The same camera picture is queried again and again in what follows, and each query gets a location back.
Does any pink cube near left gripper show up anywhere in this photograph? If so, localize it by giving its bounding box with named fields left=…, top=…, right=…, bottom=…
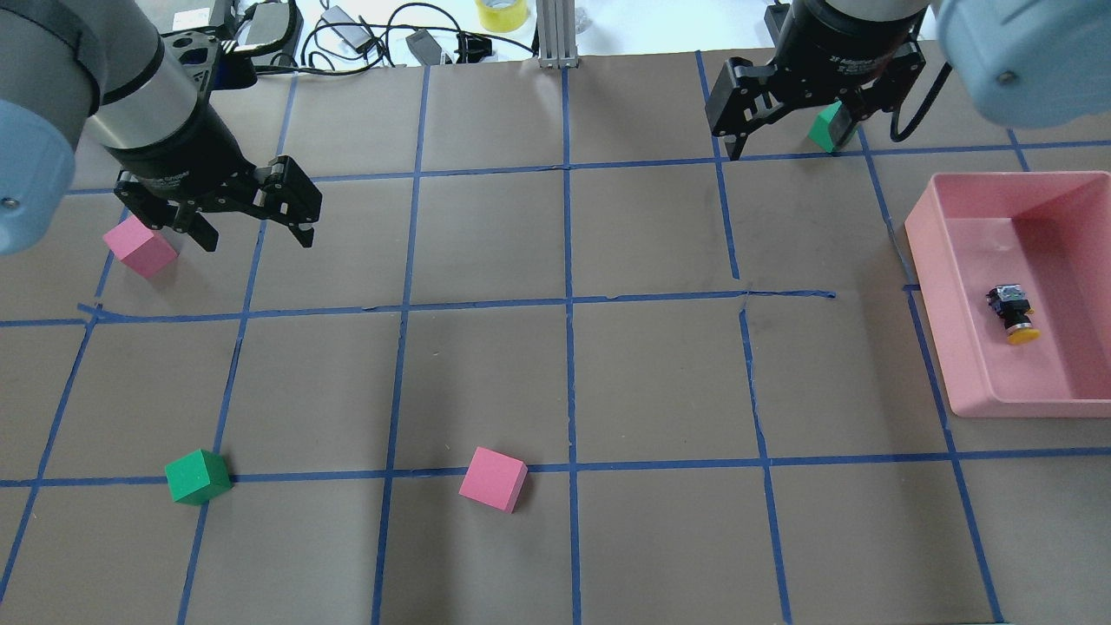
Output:
left=101, top=216, right=180, bottom=280

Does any aluminium profile post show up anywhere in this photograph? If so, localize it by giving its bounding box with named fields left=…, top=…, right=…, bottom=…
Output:
left=536, top=0, right=580, bottom=69

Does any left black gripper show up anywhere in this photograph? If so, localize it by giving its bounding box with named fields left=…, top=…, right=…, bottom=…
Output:
left=116, top=109, right=323, bottom=253

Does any green cube front left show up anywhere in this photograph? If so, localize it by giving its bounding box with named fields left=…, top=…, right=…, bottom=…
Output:
left=164, top=450, right=233, bottom=506

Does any pink plastic bin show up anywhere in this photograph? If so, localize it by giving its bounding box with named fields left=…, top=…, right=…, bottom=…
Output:
left=905, top=171, right=1110, bottom=419

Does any yellow tape roll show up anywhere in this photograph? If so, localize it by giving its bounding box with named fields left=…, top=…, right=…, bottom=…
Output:
left=476, top=0, right=530, bottom=33

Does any green cube far right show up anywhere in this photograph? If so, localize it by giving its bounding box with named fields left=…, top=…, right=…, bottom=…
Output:
left=808, top=102, right=845, bottom=154

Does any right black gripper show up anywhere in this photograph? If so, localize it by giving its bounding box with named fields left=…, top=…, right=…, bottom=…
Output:
left=705, top=1, right=928, bottom=161

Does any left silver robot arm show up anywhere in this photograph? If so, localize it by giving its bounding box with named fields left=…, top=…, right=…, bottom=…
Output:
left=1, top=1, right=322, bottom=254

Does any yellow push button switch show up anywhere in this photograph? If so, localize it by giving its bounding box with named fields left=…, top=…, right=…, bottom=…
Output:
left=985, top=282, right=1042, bottom=345

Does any pink cube centre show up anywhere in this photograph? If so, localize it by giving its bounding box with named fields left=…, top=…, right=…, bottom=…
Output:
left=457, top=446, right=529, bottom=514

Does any black power adapter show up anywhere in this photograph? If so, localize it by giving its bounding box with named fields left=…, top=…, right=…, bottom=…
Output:
left=406, top=29, right=450, bottom=65

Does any green cube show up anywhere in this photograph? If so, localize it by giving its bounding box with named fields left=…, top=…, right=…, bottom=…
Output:
left=808, top=102, right=845, bottom=154
left=164, top=450, right=233, bottom=506

